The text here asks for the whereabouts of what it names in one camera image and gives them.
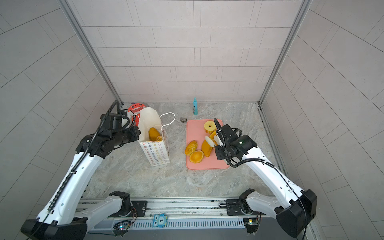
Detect white food tongs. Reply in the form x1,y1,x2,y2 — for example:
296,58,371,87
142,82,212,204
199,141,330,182
205,135,224,148

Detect long yellow baguette bread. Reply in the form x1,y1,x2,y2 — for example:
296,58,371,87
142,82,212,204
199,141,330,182
149,128,162,142

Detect white paper bag with print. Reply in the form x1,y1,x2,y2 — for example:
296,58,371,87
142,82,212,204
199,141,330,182
138,107,176,167

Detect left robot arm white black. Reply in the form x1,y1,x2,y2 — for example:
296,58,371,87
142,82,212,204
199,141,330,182
21,101,140,240

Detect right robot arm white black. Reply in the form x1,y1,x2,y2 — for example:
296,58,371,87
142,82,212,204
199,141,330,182
214,119,318,238

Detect orange half-round bread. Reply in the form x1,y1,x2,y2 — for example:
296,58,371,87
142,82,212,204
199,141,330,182
210,131,217,141

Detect oval brown bread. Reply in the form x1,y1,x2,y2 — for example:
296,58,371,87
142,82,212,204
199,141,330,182
201,140,212,157

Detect red shark plush toy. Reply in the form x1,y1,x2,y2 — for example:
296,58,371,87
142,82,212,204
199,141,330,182
128,103,147,126

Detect flat round orange tart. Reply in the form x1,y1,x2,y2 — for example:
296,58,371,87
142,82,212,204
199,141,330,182
189,150,205,164

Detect pink tray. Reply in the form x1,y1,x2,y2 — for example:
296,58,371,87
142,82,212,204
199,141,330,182
186,119,229,170

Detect small round golden bun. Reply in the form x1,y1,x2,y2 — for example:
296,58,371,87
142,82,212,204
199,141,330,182
185,141,198,156

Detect teal small bottle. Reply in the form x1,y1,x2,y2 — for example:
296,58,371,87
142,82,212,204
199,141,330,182
193,98,198,116

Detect right circuit board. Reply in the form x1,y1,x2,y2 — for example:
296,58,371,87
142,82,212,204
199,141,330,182
243,218,260,235

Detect circuit board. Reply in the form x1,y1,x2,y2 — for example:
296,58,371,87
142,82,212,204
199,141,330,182
113,221,131,231
243,218,260,235

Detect blue owl tag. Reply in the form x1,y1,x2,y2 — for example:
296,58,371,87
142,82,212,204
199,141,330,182
152,213,168,228

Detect left circuit board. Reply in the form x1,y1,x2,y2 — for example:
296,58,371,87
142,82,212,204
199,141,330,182
113,221,131,231

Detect ring-shaped yellow bread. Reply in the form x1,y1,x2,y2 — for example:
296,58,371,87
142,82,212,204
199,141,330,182
204,121,217,134

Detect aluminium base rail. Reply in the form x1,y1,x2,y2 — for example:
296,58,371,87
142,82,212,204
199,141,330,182
89,197,276,236

